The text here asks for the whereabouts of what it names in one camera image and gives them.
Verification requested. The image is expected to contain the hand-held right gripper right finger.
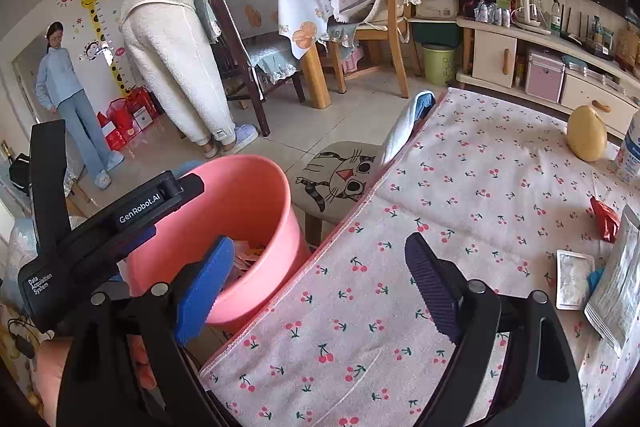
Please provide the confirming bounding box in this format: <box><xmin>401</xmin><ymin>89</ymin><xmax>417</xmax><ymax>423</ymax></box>
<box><xmin>404</xmin><ymin>233</ymin><xmax>587</xmax><ymax>427</ymax></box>

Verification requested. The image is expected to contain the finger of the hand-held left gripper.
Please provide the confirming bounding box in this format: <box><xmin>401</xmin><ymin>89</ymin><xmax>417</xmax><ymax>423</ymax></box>
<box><xmin>27</xmin><ymin>119</ymin><xmax>71</xmax><ymax>258</ymax></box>
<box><xmin>65</xmin><ymin>171</ymin><xmax>206</xmax><ymax>268</ymax></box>

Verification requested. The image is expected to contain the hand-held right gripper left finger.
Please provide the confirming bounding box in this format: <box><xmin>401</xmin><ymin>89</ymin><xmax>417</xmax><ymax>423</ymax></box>
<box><xmin>55</xmin><ymin>235</ymin><xmax>236</xmax><ymax>427</ymax></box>

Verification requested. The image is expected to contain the pink plastic bucket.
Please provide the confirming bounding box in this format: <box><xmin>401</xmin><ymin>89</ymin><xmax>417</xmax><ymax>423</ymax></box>
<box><xmin>117</xmin><ymin>155</ymin><xmax>312</xmax><ymax>327</ymax></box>

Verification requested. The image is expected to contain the silver snack bag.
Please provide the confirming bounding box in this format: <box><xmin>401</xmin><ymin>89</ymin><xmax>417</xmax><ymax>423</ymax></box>
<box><xmin>584</xmin><ymin>205</ymin><xmax>640</xmax><ymax>358</ymax></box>

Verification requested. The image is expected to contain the red snack packet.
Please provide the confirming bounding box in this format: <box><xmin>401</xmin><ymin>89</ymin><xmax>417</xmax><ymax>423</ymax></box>
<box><xmin>589</xmin><ymin>196</ymin><xmax>622</xmax><ymax>244</ymax></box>

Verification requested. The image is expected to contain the person's left hand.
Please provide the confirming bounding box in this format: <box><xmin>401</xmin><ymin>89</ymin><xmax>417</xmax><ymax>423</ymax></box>
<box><xmin>35</xmin><ymin>339</ymin><xmax>76</xmax><ymax>413</ymax></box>

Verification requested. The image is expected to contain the black bag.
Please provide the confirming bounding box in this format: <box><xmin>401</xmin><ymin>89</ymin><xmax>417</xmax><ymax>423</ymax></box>
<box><xmin>9</xmin><ymin>152</ymin><xmax>33</xmax><ymax>195</ymax></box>

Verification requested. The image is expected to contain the cherry print tablecloth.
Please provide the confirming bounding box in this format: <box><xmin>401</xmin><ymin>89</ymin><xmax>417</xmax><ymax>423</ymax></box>
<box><xmin>199</xmin><ymin>87</ymin><xmax>640</xmax><ymax>427</ymax></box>

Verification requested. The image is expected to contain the red paper gift bag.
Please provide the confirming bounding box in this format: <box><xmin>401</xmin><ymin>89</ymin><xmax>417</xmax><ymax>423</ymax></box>
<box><xmin>105</xmin><ymin>98</ymin><xmax>135</xmax><ymax>142</ymax></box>

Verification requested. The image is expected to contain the red gift box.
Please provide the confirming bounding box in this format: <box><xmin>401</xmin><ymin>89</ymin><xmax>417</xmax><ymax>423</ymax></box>
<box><xmin>125</xmin><ymin>87</ymin><xmax>163</xmax><ymax>130</ymax></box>

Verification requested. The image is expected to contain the small silver foil packet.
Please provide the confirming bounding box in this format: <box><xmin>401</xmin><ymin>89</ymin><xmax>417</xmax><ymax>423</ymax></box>
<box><xmin>556</xmin><ymin>249</ymin><xmax>597</xmax><ymax>311</ymax></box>

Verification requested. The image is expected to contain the cat print stool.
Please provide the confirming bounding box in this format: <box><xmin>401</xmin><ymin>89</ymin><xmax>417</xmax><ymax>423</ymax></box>
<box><xmin>291</xmin><ymin>141</ymin><xmax>378</xmax><ymax>248</ymax></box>

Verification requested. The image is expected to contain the giraffe height chart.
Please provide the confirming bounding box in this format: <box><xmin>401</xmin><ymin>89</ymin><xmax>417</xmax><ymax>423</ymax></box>
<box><xmin>79</xmin><ymin>0</ymin><xmax>132</xmax><ymax>100</ymax></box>

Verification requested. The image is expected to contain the small blue wrapper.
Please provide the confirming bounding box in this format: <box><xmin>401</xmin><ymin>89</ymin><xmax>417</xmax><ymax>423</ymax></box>
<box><xmin>587</xmin><ymin>268</ymin><xmax>608</xmax><ymax>295</ymax></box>

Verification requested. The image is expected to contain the blue and white cloth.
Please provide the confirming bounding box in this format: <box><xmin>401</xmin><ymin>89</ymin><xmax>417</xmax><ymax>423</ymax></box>
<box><xmin>381</xmin><ymin>90</ymin><xmax>437</xmax><ymax>168</ymax></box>

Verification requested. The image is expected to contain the dark wooden chair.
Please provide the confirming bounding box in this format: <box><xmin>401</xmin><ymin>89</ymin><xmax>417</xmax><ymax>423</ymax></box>
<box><xmin>204</xmin><ymin>0</ymin><xmax>307</xmax><ymax>138</ymax></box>

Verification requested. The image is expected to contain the blue lace chair cushion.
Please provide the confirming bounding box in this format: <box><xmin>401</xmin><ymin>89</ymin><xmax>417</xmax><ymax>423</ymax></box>
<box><xmin>247</xmin><ymin>39</ymin><xmax>303</xmax><ymax>85</ymax></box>

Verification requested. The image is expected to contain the yellow pear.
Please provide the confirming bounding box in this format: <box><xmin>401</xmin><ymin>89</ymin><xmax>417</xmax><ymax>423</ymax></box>
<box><xmin>566</xmin><ymin>105</ymin><xmax>608</xmax><ymax>162</ymax></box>

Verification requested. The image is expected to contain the green waste bin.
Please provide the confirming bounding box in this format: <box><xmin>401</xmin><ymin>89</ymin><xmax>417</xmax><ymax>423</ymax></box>
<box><xmin>421</xmin><ymin>43</ymin><xmax>462</xmax><ymax>86</ymax></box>

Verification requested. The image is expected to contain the white milk bottle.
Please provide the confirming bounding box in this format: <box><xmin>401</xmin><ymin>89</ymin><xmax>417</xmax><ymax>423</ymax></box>
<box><xmin>614</xmin><ymin>109</ymin><xmax>640</xmax><ymax>185</ymax></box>

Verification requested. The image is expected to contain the metal storage case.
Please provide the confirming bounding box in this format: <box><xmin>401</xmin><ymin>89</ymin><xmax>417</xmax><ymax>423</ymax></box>
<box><xmin>524</xmin><ymin>48</ymin><xmax>566</xmax><ymax>104</ymax></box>

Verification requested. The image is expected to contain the light wooden chair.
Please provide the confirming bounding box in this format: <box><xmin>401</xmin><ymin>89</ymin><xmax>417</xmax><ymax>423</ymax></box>
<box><xmin>325</xmin><ymin>0</ymin><xmax>423</xmax><ymax>100</ymax></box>

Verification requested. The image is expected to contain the white television cabinet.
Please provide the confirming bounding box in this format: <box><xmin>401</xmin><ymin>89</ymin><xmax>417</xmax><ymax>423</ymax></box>
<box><xmin>456</xmin><ymin>14</ymin><xmax>640</xmax><ymax>142</ymax></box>

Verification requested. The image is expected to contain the dark green box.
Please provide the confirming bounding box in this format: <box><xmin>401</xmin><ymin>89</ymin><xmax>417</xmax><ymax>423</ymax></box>
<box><xmin>411</xmin><ymin>21</ymin><xmax>463</xmax><ymax>48</ymax></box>

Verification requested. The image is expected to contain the orange print dining tablecloth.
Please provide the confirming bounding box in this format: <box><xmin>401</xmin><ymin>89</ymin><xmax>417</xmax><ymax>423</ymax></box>
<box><xmin>227</xmin><ymin>0</ymin><xmax>341</xmax><ymax>110</ymax></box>

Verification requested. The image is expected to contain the pack of silver cans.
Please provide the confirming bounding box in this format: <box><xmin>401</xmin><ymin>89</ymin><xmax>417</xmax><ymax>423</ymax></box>
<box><xmin>472</xmin><ymin>0</ymin><xmax>513</xmax><ymax>28</ymax></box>

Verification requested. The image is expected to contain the black router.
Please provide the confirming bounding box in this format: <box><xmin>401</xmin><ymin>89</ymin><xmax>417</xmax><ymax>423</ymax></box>
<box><xmin>560</xmin><ymin>4</ymin><xmax>616</xmax><ymax>58</ymax></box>

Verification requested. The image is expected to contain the glass kettle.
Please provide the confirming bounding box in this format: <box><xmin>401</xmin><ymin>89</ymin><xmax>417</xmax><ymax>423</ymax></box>
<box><xmin>514</xmin><ymin>0</ymin><xmax>548</xmax><ymax>32</ymax></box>

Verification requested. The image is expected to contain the brown paper bag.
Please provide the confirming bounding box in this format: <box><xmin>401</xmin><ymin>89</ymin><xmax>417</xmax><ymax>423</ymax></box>
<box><xmin>612</xmin><ymin>27</ymin><xmax>640</xmax><ymax>72</ymax></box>

